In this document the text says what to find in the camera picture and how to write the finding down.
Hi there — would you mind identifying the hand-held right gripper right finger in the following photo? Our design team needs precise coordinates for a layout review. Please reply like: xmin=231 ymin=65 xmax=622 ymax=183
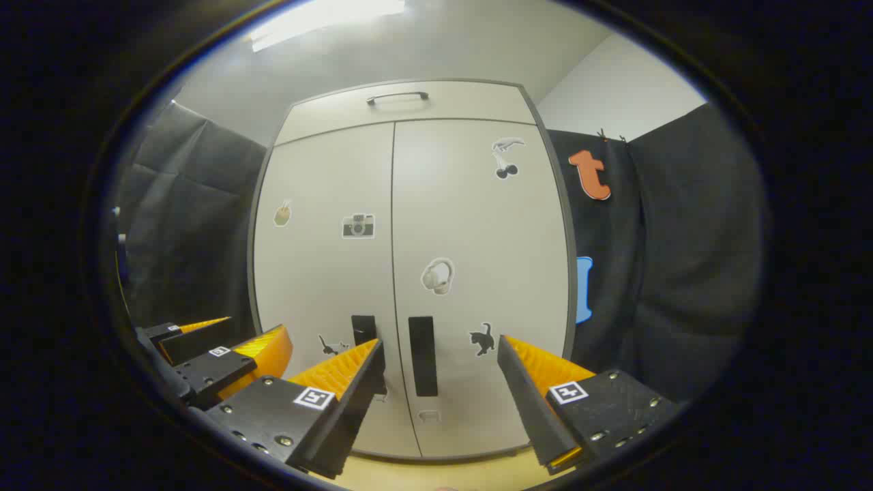
xmin=497 ymin=334 xmax=683 ymax=476

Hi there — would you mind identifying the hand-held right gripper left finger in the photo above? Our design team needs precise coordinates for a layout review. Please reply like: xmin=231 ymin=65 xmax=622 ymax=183
xmin=205 ymin=338 xmax=387 ymax=480

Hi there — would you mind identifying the black door handle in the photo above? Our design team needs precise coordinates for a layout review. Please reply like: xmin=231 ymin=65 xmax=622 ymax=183
xmin=351 ymin=314 xmax=387 ymax=403
xmin=408 ymin=316 xmax=439 ymax=398

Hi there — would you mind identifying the white shoe cabinet door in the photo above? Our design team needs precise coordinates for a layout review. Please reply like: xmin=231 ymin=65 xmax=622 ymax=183
xmin=391 ymin=119 xmax=572 ymax=459
xmin=252 ymin=121 xmax=421 ymax=459

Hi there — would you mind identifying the white double-door shoe cabinet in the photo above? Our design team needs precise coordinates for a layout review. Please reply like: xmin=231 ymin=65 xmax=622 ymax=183
xmin=247 ymin=78 xmax=577 ymax=464

